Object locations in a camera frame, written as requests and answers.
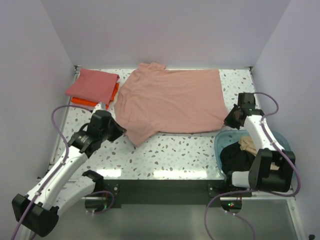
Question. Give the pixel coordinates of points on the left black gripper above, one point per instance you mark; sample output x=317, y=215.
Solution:
x=119, y=130

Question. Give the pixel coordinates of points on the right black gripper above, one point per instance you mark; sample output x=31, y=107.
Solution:
x=228, y=121

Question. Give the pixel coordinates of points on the dusty pink printed t-shirt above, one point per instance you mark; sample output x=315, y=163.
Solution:
x=154, y=99

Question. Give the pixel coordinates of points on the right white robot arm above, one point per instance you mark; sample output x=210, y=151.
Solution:
x=273, y=167

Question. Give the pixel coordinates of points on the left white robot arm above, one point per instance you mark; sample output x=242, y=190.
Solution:
x=39, y=209

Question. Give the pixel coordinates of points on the folded orange t-shirt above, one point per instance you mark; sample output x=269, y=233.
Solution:
x=87, y=103

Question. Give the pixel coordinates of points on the beige t-shirt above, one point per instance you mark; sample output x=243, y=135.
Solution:
x=247, y=146

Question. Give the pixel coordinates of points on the translucent blue plastic bin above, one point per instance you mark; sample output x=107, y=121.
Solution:
x=228, y=137

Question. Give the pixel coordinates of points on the folded salmon pink t-shirt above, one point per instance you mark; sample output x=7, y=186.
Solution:
x=94, y=86

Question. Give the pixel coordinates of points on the black t-shirt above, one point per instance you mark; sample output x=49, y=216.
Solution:
x=234, y=159

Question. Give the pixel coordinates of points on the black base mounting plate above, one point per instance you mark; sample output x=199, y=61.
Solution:
x=157, y=192

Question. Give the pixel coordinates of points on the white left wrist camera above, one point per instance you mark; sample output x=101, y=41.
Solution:
x=99, y=107

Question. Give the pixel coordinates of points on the aluminium front rail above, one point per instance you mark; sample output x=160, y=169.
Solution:
x=85, y=187

